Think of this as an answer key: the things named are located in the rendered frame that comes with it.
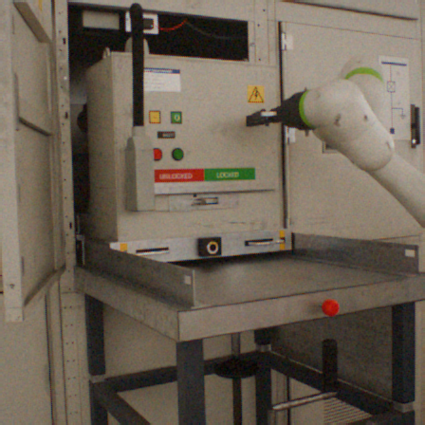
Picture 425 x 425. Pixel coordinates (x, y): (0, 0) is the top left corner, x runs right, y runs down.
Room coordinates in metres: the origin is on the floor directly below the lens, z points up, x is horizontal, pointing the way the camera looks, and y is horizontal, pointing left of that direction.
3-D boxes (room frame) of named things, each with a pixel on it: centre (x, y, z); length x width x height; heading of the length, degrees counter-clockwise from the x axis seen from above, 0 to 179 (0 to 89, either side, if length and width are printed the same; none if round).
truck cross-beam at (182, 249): (1.60, 0.02, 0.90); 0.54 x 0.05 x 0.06; 118
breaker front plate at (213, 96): (1.59, 0.02, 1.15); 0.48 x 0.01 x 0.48; 118
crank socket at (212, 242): (1.57, 0.00, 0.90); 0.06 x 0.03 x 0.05; 118
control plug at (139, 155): (1.43, 0.17, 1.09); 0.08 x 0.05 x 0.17; 28
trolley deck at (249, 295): (1.47, -0.05, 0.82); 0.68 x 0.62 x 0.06; 28
